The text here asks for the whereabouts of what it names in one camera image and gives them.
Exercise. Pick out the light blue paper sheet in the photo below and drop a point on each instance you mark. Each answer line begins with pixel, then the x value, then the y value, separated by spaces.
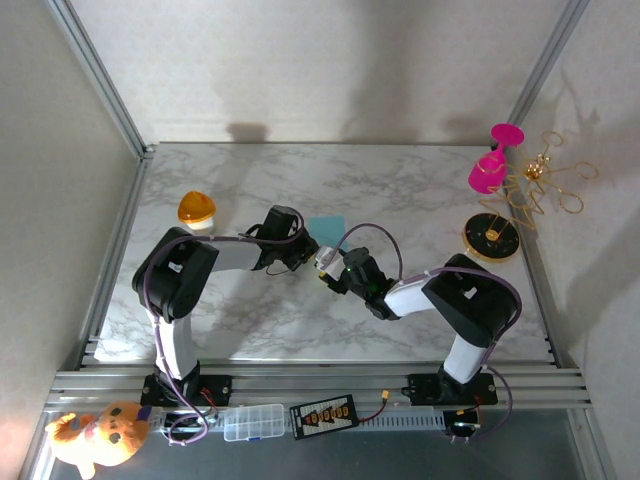
pixel 327 227

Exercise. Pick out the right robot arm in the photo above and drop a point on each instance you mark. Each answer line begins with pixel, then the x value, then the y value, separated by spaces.
pixel 475 305

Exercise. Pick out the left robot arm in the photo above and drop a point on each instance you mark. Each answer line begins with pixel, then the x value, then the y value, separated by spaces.
pixel 170 275

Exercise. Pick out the orange mushroom toy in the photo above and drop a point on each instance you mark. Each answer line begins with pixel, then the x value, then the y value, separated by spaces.
pixel 196 207

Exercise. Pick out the black charging board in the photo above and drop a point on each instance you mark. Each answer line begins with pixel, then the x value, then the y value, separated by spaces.
pixel 324 417

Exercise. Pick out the clear plastic compartment box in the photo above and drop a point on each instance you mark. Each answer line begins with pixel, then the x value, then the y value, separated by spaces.
pixel 252 422

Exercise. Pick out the pink plastic wine glass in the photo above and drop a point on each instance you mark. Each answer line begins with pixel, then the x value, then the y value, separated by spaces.
pixel 484 175

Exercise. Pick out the small black electronics module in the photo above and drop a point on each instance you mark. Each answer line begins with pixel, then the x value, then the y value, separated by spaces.
pixel 462 425

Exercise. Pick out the orange plush toy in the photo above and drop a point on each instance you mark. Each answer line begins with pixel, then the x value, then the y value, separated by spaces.
pixel 110 432

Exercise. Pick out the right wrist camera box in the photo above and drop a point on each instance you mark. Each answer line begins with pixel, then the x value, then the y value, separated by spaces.
pixel 356 259

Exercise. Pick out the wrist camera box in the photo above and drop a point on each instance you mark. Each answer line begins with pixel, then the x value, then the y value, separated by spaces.
pixel 356 259
pixel 280 222

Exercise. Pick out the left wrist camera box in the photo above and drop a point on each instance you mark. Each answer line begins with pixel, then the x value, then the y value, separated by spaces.
pixel 280 222

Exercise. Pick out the aluminium frame rail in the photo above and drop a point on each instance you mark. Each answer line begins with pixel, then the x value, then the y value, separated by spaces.
pixel 320 382

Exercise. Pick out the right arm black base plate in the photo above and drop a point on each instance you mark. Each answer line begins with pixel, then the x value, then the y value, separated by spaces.
pixel 425 390

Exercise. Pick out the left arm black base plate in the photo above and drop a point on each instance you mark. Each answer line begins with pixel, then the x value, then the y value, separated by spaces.
pixel 217 390

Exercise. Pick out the aluminium frame post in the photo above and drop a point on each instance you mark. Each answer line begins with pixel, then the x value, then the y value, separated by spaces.
pixel 547 60
pixel 100 80

